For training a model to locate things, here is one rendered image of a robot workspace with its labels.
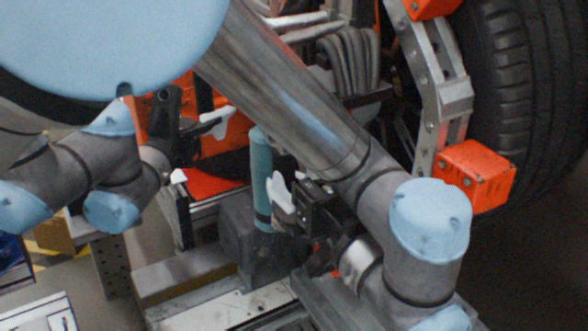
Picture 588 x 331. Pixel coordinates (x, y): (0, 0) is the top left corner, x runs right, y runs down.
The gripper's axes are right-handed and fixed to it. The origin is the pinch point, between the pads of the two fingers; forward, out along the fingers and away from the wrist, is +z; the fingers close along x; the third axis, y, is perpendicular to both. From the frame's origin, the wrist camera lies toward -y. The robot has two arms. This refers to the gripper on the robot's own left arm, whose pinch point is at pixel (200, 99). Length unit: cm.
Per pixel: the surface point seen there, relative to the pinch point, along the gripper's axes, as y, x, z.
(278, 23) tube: -17.7, 17.2, -1.8
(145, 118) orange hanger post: 14.2, -21.3, 12.0
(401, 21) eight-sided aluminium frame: -21.6, 37.9, -6.5
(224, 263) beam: 70, -9, 22
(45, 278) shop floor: 83, -70, 11
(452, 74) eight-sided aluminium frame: -15.6, 46.3, -9.8
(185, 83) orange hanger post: 7.6, -13.9, 20.1
